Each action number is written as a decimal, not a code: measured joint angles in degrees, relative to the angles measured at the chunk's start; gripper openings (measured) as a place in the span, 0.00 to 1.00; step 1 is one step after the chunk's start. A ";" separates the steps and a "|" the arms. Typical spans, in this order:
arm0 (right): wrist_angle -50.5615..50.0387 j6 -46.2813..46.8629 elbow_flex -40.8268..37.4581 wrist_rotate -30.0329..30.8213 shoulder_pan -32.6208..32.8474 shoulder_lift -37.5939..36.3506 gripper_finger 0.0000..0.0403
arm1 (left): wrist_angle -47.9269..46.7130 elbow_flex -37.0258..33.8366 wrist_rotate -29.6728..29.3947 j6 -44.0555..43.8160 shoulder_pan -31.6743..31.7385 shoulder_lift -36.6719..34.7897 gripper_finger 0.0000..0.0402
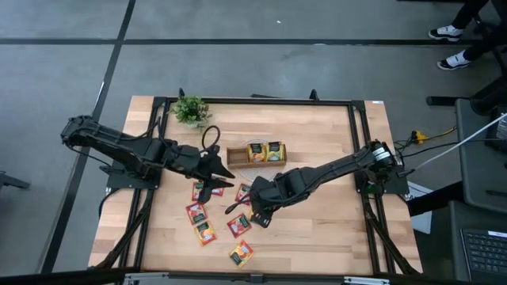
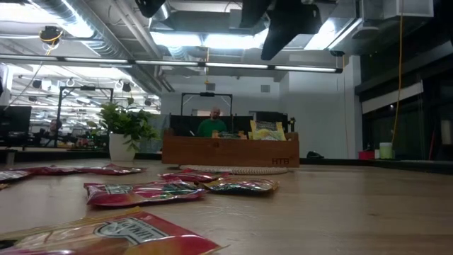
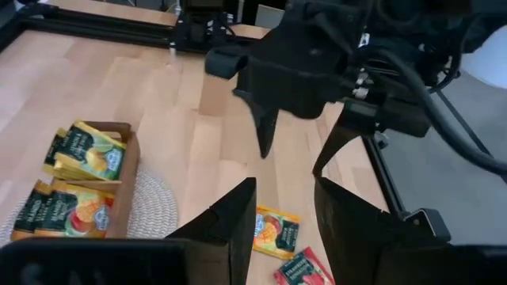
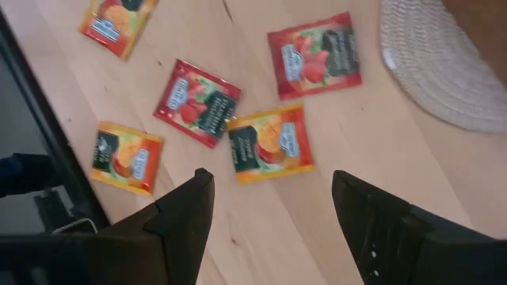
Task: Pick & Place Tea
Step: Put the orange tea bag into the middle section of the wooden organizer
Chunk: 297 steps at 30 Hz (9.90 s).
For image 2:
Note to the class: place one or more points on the pale green cup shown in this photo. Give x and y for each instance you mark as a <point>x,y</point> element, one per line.
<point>385,150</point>

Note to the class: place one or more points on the yellow lemon tea packet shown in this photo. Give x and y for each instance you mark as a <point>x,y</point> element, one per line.
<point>269,135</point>
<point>265,124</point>

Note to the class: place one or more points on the long ceiling light strip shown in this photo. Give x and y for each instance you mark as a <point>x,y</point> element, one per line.
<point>233,66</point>

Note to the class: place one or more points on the person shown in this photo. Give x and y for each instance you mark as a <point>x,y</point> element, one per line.
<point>54,124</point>
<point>211,127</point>

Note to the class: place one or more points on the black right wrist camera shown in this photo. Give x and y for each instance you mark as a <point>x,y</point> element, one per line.
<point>255,12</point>

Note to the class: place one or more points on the green potted plant white pot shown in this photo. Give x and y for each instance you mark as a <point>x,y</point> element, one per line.
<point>120,148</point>

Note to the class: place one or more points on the small black rounded object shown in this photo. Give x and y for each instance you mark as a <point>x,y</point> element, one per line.
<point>314,155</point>

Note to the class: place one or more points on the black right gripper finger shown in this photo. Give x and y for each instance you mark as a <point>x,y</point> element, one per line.
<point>279,40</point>

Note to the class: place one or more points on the black background rig frame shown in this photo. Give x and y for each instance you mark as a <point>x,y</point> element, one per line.
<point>87,88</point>
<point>207,94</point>

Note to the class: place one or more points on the black computer monitor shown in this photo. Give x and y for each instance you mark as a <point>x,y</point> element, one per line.
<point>16,120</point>
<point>272,116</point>

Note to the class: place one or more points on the black aluminium rig frame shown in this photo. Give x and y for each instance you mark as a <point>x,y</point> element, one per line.
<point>389,164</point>

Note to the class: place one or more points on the round woven placemat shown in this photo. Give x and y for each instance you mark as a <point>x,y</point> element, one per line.
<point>247,170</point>

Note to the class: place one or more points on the wooden tea organizer box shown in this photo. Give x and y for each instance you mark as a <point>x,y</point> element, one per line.
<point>219,152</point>

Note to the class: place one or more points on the small red box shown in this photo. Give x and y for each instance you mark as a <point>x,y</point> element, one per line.
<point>366,155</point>

